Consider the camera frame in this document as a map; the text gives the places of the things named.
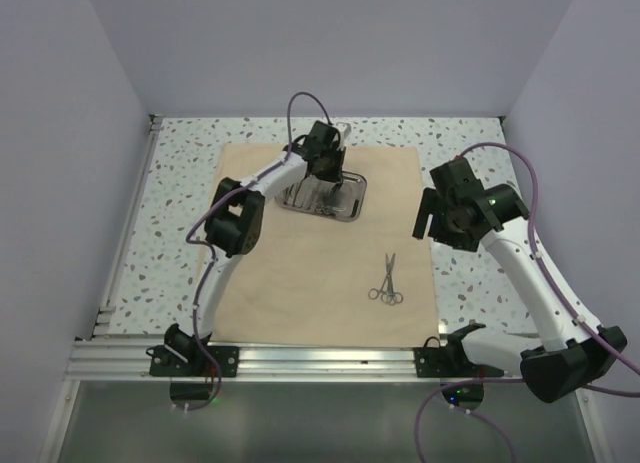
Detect steel surgical scissors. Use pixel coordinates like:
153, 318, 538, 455
381, 253, 404, 305

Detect steel needle holder clamp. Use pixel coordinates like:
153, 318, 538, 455
368, 265, 386, 303

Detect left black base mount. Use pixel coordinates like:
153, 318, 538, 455
146, 345, 240, 378

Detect left aluminium side rail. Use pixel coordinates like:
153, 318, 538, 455
90, 114, 165, 339

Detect aluminium front rail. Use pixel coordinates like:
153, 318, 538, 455
64, 328, 541, 383

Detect beige cloth wrap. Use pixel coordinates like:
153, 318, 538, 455
198, 146, 438, 348

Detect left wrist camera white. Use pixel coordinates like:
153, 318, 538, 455
334, 122, 352, 139

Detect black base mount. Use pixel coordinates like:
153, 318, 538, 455
412, 338, 505, 379
146, 345, 240, 378

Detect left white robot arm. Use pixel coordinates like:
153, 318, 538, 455
163, 121, 348, 376

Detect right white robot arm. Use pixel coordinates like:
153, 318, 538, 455
413, 157, 628, 403

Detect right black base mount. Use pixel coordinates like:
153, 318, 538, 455
412, 338, 505, 379

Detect steel instrument tray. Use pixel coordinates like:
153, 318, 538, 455
275, 171, 367, 223

